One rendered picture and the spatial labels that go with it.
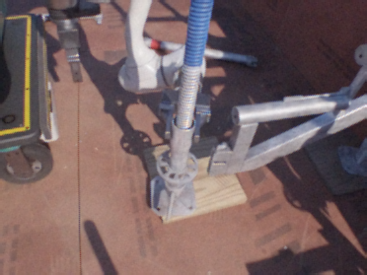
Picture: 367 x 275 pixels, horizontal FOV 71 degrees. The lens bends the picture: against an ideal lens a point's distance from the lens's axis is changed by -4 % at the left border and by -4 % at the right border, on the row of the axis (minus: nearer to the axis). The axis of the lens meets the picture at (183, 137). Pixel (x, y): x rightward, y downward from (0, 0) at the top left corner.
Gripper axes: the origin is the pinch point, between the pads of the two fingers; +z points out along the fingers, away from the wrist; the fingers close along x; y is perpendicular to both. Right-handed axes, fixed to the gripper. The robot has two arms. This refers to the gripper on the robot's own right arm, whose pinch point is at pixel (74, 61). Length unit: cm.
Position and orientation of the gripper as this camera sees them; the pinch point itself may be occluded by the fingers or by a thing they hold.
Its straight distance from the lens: 86.0
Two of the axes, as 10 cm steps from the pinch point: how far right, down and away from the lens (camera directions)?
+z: -1.0, 6.5, 7.5
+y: -9.3, 2.1, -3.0
